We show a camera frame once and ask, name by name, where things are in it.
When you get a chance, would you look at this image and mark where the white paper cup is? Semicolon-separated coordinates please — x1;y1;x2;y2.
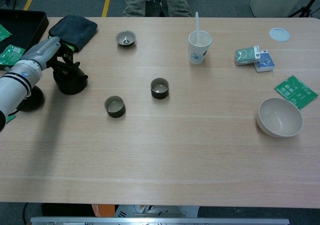
188;30;213;65

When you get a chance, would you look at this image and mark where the dark pitcher with handle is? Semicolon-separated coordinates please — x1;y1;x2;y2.
18;84;46;112

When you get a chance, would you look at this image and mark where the aluminium rail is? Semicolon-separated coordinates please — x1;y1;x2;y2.
30;216;290;225

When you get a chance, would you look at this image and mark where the black tray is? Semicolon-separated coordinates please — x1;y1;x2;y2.
0;9;50;71

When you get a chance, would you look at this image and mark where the black teapot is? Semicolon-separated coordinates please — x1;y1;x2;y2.
53;61;89;95

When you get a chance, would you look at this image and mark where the dark teacup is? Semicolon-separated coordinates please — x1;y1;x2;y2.
150;77;170;100
103;95;126;119

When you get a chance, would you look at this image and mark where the blue and white box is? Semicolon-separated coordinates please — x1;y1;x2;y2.
252;49;275;73

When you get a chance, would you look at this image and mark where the white storage bin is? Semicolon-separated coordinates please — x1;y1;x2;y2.
249;0;305;18

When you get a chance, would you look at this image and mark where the dark grey folded towel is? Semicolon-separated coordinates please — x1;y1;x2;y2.
47;14;99;53

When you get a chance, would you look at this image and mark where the orange panel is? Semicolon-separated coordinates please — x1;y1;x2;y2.
91;204;116;218

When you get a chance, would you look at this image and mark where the beige bowl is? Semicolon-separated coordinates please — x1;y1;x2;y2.
256;97;304;138

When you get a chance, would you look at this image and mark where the green tissue pack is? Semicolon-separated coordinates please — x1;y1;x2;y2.
234;45;262;66

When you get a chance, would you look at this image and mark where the small grey bowl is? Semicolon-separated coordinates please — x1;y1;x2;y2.
115;30;137;49

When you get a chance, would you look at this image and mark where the black tripod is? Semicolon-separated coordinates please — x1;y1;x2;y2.
287;0;320;18

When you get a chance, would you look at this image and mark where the white robot base unit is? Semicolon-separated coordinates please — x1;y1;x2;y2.
114;204;200;218

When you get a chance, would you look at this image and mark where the person in khaki trousers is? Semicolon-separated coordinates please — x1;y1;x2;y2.
123;0;193;18

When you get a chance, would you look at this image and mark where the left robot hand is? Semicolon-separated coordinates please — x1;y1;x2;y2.
21;36;81;73

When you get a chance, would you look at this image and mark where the white plastic spoon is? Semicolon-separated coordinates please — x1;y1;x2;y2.
195;11;203;47

